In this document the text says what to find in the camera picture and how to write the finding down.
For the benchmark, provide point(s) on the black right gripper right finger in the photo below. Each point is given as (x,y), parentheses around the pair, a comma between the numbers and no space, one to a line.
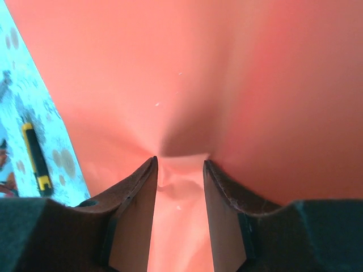
(297,238)

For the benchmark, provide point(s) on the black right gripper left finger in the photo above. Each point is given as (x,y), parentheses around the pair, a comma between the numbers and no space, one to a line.
(56,238)

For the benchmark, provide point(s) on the floral print table cloth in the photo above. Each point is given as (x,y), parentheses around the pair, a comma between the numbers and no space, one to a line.
(22,93)

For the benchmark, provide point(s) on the orange wrapping paper sheet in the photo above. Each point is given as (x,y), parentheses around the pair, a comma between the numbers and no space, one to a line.
(198,71)

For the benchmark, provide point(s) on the yellow black utility knife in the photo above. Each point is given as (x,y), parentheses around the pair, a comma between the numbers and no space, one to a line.
(35,153)

